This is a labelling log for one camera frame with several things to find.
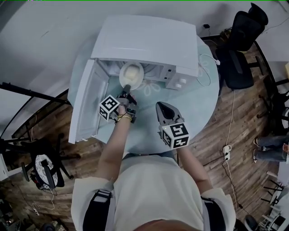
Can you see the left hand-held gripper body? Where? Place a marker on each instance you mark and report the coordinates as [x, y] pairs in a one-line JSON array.
[[109, 106]]

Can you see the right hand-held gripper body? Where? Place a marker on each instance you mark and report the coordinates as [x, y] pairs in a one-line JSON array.
[[176, 135]]

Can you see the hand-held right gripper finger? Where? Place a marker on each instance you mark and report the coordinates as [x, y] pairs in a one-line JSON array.
[[172, 110], [159, 111]]

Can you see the white dish with food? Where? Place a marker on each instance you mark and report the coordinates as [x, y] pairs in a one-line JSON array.
[[131, 73]]

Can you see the white microwave appliance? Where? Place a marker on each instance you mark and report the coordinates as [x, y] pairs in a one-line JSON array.
[[144, 38]]

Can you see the person's left forearm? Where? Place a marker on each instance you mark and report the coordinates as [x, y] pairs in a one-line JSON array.
[[115, 146]]

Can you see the person's right forearm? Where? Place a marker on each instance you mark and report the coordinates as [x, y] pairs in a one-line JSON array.
[[194, 167]]

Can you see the person's left hand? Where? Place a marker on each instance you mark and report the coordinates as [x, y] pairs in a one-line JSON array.
[[123, 111]]

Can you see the white power strip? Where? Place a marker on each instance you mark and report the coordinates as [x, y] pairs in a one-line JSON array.
[[227, 152]]

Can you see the person's cream shirt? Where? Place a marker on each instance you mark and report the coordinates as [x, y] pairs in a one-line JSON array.
[[153, 187]]

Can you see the black metal stand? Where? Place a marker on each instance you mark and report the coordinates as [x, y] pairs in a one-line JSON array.
[[34, 99]]

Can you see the black mesh office chair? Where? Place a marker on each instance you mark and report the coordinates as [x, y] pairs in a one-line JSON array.
[[239, 65]]

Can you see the black chair with patterned cushion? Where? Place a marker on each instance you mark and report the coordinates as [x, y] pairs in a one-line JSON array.
[[48, 167]]

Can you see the black wall power adapter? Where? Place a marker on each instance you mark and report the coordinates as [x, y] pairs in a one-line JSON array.
[[206, 26]]

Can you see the black metal table frame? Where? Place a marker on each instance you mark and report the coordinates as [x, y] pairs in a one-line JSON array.
[[274, 94]]

